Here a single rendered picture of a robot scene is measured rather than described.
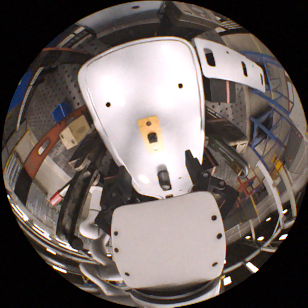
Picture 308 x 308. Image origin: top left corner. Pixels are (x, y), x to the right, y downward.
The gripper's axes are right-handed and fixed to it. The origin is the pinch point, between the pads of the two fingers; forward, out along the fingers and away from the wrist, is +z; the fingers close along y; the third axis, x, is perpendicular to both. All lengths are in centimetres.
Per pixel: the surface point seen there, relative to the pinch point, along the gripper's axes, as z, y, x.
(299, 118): -15, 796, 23
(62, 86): 39, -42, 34
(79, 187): -1.1, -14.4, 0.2
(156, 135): 7.5, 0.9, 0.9
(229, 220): -19, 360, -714
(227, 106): 38, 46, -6
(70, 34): 5.9, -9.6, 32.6
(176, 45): 8.5, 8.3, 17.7
